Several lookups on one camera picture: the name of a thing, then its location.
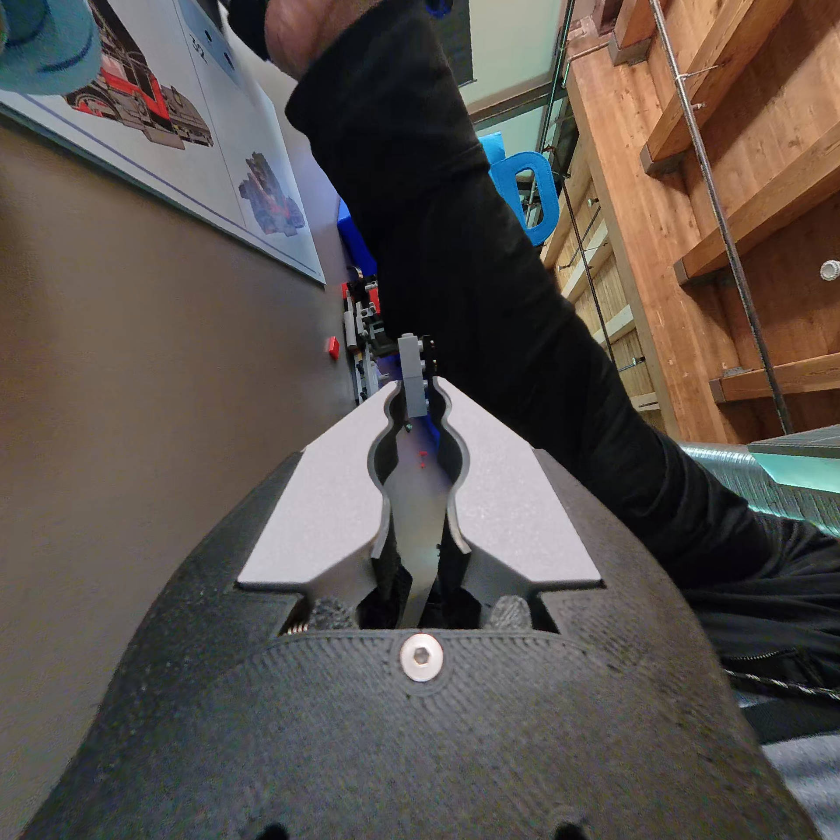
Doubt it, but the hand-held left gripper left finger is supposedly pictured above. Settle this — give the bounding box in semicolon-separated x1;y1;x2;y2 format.
236;382;401;611

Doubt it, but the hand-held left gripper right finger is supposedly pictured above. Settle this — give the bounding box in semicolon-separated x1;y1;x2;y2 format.
432;379;605;610

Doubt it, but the grey toy brick assembly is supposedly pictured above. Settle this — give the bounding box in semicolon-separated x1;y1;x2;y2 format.
397;333;437;421

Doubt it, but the brown desk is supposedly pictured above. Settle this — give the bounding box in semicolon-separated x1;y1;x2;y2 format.
0;66;454;840

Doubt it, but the person's right hand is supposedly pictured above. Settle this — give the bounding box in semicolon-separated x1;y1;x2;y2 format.
264;0;368;81

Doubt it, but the toy instruction booklet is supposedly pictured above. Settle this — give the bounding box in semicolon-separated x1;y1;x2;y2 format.
0;0;327;286

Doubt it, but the toy brick truck model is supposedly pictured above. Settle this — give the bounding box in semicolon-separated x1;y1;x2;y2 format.
341;266;401;404

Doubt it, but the person's black jacket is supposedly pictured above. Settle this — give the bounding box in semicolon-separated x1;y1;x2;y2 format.
676;512;840;746

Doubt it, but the blue plastic bin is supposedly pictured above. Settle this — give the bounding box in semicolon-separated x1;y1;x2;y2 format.
336;197;454;460

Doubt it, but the light blue felt bag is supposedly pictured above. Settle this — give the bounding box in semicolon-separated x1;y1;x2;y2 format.
479;131;562;247

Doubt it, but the thin metal ceiling pipe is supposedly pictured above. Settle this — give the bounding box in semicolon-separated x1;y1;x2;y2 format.
646;0;791;434

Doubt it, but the person's grey shirt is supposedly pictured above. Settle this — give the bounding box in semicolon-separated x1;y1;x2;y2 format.
735;689;840;840

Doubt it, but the dark hanging panel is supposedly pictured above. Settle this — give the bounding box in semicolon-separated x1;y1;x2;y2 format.
420;0;476;86

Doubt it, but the silver air duct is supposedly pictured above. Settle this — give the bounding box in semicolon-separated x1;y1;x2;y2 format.
679;423;840;536

